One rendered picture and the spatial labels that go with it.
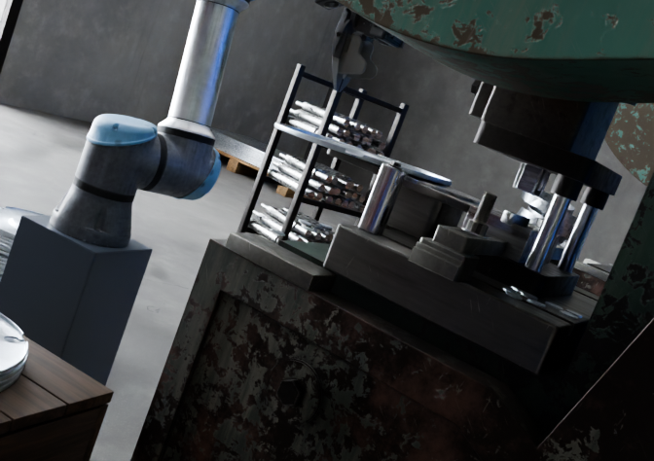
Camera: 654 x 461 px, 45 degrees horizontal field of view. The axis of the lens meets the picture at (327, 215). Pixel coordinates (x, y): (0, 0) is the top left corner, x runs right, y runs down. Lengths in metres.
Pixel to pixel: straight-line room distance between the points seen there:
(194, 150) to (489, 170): 6.75
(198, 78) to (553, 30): 1.02
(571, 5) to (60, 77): 5.90
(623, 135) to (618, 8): 1.82
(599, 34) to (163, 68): 6.53
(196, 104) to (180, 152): 0.10
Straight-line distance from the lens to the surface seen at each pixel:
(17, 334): 1.23
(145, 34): 6.87
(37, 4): 6.17
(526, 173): 1.12
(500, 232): 1.07
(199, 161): 1.57
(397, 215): 1.16
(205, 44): 1.59
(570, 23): 0.67
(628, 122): 2.48
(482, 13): 0.69
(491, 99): 1.10
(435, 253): 0.92
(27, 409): 1.10
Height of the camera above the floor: 0.85
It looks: 8 degrees down
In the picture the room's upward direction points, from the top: 21 degrees clockwise
